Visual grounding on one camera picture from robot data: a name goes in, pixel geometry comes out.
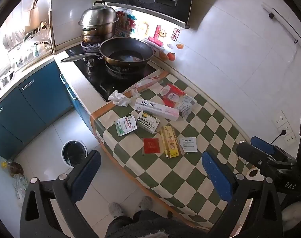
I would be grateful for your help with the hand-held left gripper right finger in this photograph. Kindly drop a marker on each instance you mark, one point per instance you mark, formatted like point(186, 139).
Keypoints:
point(216, 176)

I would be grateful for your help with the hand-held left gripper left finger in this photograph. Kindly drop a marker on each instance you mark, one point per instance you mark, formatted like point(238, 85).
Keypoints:
point(87, 174)

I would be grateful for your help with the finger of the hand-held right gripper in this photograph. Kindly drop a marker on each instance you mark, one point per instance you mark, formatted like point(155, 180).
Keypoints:
point(263, 144)
point(249, 152)

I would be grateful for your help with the white round trash bin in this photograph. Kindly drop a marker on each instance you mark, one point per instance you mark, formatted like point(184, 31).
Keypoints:
point(64, 153)

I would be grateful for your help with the white plastic packet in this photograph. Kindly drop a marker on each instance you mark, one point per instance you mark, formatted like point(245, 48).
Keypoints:
point(186, 105)

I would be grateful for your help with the green white carton box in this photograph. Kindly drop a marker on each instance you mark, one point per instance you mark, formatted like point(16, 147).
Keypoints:
point(149, 124)

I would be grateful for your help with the long white toothpaste box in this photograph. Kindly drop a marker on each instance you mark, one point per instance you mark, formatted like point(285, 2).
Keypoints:
point(152, 107)

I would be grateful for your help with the person's right forearm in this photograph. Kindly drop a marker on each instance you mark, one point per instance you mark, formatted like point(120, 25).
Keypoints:
point(295, 212)

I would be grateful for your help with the black bin liner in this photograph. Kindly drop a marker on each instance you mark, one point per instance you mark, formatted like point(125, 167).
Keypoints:
point(74, 152)

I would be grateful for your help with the green checkered tablecloth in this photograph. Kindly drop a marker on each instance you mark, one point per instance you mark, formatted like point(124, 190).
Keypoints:
point(190, 181)

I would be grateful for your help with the small white sachet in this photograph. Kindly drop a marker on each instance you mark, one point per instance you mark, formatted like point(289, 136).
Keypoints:
point(188, 144)

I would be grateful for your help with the grey fuzzy slipper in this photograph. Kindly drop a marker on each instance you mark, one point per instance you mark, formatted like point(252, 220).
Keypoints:
point(145, 202)
point(116, 210)

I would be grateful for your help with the yellow long packet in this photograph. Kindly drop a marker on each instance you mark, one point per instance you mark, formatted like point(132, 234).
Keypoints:
point(170, 141)

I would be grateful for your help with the green white sachet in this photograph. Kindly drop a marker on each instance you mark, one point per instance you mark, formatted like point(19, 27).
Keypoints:
point(125, 127)

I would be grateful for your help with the pile of plastic bags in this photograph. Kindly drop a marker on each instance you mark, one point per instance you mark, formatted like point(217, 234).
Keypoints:
point(21, 186)

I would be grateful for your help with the blue stove side cabinet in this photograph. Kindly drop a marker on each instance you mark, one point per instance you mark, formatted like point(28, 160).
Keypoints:
point(78, 106)

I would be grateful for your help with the red square sachet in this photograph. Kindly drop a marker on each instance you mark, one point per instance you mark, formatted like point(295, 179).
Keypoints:
point(152, 145)

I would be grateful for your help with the cooking oil bottle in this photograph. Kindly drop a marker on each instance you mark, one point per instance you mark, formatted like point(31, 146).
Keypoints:
point(15, 169)

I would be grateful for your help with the person's dark pants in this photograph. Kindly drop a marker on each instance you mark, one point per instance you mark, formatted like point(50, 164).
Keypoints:
point(145, 225)

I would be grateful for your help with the crumpled white tissue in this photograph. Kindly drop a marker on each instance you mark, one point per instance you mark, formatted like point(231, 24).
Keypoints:
point(118, 98)

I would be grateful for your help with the blue sink side cabinet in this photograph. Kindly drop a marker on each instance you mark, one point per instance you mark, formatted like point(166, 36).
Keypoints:
point(29, 109)

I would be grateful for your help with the red wet wipe packet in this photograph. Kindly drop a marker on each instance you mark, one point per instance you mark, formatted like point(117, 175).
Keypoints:
point(175, 98)

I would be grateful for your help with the black gas stove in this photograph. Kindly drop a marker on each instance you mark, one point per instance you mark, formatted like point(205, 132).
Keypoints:
point(100, 79)

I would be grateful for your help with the small pink white packet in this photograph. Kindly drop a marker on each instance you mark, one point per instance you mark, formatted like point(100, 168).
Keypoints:
point(165, 90)

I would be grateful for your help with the orange cling film box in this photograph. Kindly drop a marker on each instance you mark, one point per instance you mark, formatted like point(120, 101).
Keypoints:
point(152, 79)

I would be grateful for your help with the steel kitchen sink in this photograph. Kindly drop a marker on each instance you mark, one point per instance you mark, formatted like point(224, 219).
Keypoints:
point(1, 83)

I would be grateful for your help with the black frying pan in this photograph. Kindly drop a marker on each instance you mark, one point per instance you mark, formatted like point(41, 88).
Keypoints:
point(126, 52)

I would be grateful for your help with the dish rack with bowls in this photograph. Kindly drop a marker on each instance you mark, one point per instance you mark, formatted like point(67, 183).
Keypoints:
point(29, 50)

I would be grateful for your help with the steel steamer pot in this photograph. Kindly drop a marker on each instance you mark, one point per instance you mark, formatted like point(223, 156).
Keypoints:
point(98, 22)

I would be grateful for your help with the white wall outlet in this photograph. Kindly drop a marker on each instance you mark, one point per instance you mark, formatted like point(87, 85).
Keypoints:
point(290, 137)
point(279, 117)
point(288, 126)

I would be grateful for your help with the white wall rail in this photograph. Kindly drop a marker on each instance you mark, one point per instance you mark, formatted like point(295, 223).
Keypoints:
point(281, 22)

